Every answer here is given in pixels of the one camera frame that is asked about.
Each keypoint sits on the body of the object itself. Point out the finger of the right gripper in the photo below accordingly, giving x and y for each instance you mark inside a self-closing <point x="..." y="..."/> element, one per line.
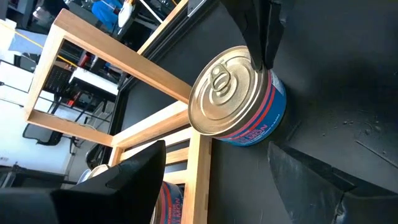
<point x="252" y="28"/>
<point x="275" y="34"/>

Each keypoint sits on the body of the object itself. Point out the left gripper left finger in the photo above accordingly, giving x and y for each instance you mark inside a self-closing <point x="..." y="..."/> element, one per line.
<point x="124" y="193"/>

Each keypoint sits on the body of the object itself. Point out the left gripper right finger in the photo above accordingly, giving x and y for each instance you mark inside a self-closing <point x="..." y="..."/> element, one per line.
<point x="311" y="193"/>

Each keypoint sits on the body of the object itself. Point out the blue salmon can gold lid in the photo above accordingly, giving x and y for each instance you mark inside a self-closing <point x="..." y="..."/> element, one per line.
<point x="230" y="93"/>

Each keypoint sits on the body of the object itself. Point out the wooden slatted shelf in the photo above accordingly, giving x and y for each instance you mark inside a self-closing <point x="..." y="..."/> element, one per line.
<point x="124" y="56"/>

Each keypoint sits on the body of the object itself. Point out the wooden table side board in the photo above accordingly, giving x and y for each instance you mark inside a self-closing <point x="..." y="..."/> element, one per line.
<point x="161" y="26"/>

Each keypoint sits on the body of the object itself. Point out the white plastic bag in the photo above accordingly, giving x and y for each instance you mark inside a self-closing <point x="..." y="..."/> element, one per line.
<point x="126" y="14"/>

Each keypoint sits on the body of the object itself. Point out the blue jacket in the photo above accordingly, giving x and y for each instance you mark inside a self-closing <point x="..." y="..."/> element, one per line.
<point x="105" y="12"/>

